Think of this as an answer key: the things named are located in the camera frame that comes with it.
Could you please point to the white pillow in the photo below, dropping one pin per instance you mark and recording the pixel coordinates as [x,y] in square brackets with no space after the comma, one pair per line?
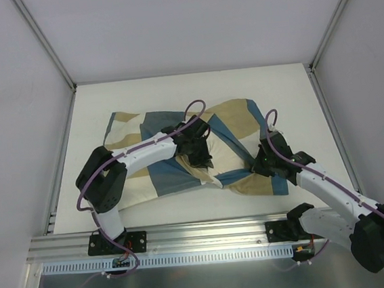
[224,159]

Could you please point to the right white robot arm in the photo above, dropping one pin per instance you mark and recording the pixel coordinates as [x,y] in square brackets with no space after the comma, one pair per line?
[356,223]

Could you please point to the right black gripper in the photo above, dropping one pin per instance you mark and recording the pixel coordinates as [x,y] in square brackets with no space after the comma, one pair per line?
[262,164]

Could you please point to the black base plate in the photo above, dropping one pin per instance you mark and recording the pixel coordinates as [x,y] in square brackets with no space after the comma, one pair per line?
[284,230]
[134,241]

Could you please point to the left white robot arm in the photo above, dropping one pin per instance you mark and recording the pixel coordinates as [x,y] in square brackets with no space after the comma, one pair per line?
[102,179]

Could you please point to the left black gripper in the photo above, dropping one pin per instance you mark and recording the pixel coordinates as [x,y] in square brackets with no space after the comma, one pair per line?
[199,153]

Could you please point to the left aluminium frame post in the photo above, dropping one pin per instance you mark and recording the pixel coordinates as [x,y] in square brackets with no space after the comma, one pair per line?
[43,41]

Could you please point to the aluminium frame post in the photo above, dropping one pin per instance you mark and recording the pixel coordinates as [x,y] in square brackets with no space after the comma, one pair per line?
[43,41]
[328,33]

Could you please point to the slotted white cable duct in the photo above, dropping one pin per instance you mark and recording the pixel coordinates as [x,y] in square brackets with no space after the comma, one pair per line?
[167,260]

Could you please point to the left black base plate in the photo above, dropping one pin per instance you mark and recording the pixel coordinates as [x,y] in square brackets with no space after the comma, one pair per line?
[134,241]

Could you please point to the aluminium mounting rail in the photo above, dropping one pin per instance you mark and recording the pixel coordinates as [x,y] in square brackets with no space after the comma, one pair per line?
[234,233]

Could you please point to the right aluminium frame post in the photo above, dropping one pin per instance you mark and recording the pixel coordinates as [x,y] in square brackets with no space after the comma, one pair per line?
[328,33]

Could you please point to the blue tan white checked pillowcase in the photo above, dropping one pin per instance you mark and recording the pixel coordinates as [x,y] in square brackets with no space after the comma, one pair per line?
[238,122]

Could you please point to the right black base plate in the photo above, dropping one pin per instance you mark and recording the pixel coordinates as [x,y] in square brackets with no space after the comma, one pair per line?
[284,230]

